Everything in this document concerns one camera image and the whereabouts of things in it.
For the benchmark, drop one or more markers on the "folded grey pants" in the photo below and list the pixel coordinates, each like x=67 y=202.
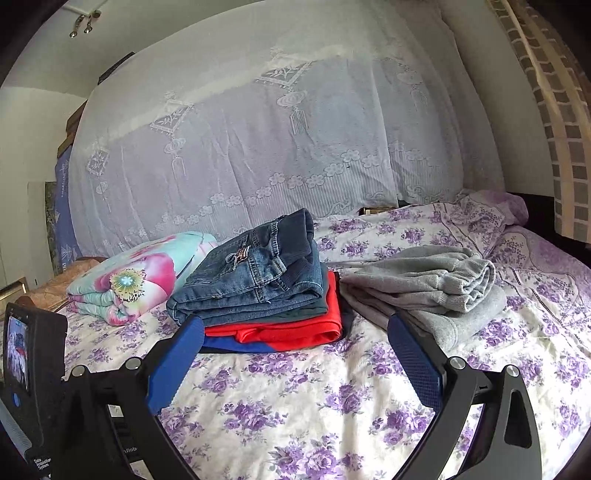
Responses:
x=425 y=281

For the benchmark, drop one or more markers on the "blue denim pants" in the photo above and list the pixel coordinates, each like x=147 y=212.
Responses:
x=258 y=277

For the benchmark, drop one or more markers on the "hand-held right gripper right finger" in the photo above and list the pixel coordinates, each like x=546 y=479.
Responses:
x=415 y=360

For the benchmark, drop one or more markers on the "folded floral quilt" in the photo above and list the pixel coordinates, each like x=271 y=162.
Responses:
x=138 y=272

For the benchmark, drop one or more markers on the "metal wall hook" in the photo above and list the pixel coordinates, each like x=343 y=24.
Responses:
x=76 y=25
x=91 y=19

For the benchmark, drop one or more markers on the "bed with purple floral sheet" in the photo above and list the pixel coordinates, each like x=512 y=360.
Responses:
x=300 y=406

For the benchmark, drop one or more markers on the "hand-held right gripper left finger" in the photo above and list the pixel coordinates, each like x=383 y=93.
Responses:
x=178 y=364

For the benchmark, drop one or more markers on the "folded red garment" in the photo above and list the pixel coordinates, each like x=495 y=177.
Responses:
x=286 y=330

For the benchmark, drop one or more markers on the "brown patchwork cushion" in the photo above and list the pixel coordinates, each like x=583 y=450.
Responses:
x=55 y=286

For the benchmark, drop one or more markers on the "blue patterned cloth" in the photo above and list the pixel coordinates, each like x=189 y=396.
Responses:
x=64 y=221

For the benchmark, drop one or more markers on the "green marbled picture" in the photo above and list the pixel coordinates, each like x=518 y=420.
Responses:
x=53 y=230

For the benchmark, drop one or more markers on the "white lace cover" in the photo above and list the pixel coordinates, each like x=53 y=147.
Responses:
x=277 y=138

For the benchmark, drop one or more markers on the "brick patterned curtain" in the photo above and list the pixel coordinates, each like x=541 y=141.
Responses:
x=554 y=115

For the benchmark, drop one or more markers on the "folded blue garment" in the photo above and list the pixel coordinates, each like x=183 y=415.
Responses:
x=231 y=345

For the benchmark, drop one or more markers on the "folded dark green garment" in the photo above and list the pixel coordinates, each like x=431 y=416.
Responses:
x=318 y=309

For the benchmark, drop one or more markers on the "wooden headboard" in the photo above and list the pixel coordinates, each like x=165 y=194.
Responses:
x=74 y=129

